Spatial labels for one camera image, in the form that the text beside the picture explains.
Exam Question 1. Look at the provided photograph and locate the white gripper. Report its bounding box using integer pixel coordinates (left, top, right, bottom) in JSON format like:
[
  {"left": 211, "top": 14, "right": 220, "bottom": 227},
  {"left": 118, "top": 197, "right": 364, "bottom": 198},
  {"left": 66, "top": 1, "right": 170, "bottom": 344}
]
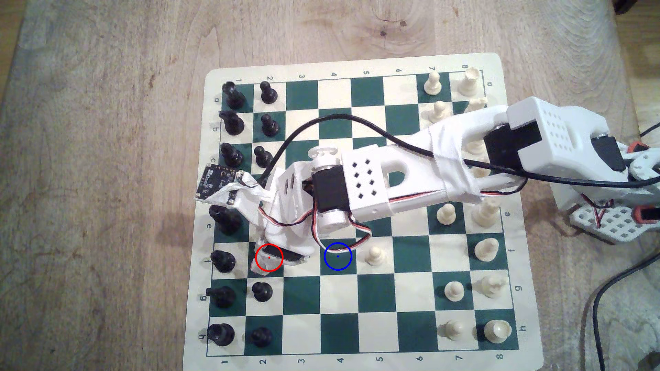
[{"left": 251, "top": 161, "right": 318, "bottom": 277}]

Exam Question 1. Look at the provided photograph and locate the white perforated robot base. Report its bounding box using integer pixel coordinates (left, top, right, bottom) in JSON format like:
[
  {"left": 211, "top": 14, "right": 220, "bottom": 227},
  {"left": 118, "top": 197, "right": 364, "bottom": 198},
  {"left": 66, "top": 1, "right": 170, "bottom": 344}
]
[{"left": 567, "top": 193, "right": 660, "bottom": 244}]

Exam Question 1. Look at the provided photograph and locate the black chess bishop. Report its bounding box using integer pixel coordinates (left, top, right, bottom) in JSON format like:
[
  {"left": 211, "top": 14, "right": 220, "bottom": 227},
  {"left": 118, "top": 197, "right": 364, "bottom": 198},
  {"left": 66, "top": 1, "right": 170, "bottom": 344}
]
[
  {"left": 220, "top": 142, "right": 245, "bottom": 167},
  {"left": 210, "top": 250, "right": 237, "bottom": 273}
]

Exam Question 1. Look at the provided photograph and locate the black chess king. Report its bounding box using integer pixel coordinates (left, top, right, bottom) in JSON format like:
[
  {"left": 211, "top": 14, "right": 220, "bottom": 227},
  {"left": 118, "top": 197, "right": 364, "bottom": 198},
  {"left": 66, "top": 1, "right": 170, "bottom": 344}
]
[{"left": 208, "top": 205, "right": 243, "bottom": 236}]

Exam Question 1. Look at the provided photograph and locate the black chess knight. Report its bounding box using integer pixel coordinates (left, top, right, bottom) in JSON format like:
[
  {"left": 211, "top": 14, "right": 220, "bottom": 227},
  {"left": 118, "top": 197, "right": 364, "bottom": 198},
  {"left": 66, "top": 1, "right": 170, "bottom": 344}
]
[
  {"left": 219, "top": 110, "right": 245, "bottom": 136},
  {"left": 206, "top": 286, "right": 237, "bottom": 309}
]

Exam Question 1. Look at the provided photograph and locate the green and cream chess mat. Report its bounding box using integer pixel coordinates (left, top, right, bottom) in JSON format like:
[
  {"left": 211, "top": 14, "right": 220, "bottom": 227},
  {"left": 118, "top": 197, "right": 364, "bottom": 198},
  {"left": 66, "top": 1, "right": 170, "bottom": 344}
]
[{"left": 181, "top": 52, "right": 545, "bottom": 371}]

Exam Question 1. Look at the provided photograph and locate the black chess rook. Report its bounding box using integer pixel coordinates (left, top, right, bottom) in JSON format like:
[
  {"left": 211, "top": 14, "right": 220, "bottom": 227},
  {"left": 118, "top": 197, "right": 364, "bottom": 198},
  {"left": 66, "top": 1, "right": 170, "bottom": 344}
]
[
  {"left": 207, "top": 323, "right": 236, "bottom": 346},
  {"left": 222, "top": 81, "right": 246, "bottom": 110}
]

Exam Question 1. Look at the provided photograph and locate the white chess king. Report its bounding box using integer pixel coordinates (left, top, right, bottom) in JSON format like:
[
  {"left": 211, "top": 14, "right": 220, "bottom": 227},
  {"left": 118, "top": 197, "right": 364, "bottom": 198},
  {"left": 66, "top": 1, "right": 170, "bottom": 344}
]
[{"left": 472, "top": 195, "right": 503, "bottom": 228}]

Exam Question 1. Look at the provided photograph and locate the white chess rook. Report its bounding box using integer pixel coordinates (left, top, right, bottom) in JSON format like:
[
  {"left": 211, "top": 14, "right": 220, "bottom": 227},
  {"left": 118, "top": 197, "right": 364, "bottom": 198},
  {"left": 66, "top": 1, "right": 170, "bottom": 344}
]
[
  {"left": 484, "top": 319, "right": 513, "bottom": 345},
  {"left": 458, "top": 69, "right": 481, "bottom": 98}
]

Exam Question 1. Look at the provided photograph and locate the white cloth tape wrap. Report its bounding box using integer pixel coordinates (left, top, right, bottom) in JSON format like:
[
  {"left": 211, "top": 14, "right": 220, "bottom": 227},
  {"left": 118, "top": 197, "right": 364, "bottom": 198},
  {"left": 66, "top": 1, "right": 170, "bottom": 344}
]
[{"left": 428, "top": 121, "right": 484, "bottom": 204}]

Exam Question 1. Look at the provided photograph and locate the black camera circuit board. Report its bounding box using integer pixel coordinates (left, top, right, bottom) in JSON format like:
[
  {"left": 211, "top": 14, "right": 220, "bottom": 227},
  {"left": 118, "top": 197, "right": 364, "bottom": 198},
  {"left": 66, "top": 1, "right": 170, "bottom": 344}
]
[{"left": 195, "top": 164, "right": 243, "bottom": 206}]

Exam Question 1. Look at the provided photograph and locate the red white black servo wire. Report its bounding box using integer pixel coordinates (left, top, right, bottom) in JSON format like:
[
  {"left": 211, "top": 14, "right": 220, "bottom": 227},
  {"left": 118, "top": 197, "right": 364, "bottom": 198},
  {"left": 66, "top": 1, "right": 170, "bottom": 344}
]
[{"left": 258, "top": 175, "right": 527, "bottom": 254}]

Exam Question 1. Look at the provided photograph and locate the long black camera cable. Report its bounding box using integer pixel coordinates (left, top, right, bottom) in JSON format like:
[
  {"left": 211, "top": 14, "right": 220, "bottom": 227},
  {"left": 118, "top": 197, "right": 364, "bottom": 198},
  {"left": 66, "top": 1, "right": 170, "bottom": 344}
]
[{"left": 258, "top": 114, "right": 660, "bottom": 189}]

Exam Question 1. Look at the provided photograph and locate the thick black cable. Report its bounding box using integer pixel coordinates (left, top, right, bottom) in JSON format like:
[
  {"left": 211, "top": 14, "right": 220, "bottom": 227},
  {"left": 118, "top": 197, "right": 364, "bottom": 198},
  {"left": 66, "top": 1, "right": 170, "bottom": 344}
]
[{"left": 592, "top": 257, "right": 660, "bottom": 371}]

